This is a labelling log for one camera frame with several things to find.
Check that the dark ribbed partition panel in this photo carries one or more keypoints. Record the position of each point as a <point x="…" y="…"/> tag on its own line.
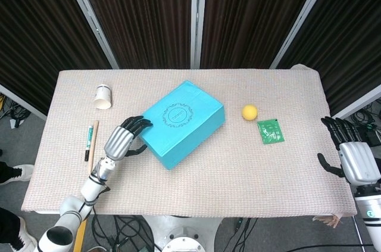
<point x="351" y="40"/>
<point x="38" y="40"/>
<point x="143" y="16"/>
<point x="253" y="16"/>

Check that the white sneaker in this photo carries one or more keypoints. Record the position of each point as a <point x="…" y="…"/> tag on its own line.
<point x="22" y="173"/>
<point x="26" y="240"/>

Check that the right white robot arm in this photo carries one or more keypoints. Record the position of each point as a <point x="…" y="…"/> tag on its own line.
<point x="370" y="210"/>

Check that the grey metal partition post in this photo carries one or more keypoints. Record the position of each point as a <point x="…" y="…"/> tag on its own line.
<point x="89" y="16"/>
<point x="198" y="16"/>
<point x="300" y="16"/>

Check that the yellow floor tape strip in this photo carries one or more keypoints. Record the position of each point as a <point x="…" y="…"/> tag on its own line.
<point x="78" y="240"/>

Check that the yellow ball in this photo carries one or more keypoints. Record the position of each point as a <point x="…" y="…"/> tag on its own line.
<point x="249" y="112"/>

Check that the grey metal partition rail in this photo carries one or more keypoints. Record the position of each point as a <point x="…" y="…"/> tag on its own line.
<point x="22" y="101"/>
<point x="357" y="103"/>

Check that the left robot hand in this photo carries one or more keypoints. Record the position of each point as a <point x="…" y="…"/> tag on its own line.
<point x="119" y="143"/>

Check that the green sachet packet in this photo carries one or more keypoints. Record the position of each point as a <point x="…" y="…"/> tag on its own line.
<point x="271" y="131"/>

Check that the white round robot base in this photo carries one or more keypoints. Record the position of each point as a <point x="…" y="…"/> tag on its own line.
<point x="184" y="234"/>

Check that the light blue cardboard box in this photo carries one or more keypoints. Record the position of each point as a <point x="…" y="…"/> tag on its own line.
<point x="181" y="121"/>

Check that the green black pen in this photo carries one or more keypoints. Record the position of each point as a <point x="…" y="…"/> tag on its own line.
<point x="88" y="141"/>

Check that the beige woven tablecloth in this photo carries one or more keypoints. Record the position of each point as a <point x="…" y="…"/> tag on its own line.
<point x="208" y="186"/>

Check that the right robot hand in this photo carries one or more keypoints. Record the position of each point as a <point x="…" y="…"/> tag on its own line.
<point x="357" y="162"/>

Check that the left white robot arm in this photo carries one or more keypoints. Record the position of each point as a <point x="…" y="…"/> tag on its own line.
<point x="74" y="207"/>

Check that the wooden drumstick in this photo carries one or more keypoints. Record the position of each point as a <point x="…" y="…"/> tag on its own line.
<point x="94" y="141"/>

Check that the white paper cup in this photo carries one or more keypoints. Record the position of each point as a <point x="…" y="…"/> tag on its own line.
<point x="103" y="97"/>

